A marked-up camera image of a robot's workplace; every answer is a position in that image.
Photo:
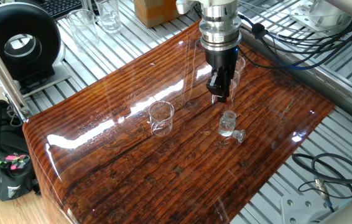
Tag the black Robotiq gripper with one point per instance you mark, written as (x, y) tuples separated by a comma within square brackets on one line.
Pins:
[(221, 59)]

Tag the small glass reagent bottle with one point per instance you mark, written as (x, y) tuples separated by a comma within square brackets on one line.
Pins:
[(226, 126)]

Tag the tall clear glass beaker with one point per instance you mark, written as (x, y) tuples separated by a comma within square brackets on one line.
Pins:
[(239, 67)]

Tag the silver wrist coupling flange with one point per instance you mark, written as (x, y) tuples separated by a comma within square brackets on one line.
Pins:
[(221, 31)]

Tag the clear glass bottle stopper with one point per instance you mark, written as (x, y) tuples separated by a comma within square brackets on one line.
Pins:
[(239, 135)]

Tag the small clear glass beaker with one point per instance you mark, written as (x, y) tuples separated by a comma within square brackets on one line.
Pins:
[(161, 124)]

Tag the glossy wood-pattern mat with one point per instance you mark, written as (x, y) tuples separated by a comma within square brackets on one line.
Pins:
[(132, 171)]

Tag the large clear glass beaker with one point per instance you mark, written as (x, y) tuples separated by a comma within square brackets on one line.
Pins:
[(82, 31), (109, 18)]

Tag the black computer keyboard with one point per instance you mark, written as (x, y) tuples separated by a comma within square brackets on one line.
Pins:
[(61, 7)]

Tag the black backpack with colourful print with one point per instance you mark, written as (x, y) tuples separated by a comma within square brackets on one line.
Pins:
[(2, 140)]

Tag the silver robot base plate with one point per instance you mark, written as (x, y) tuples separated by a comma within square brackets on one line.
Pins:
[(297, 211)]

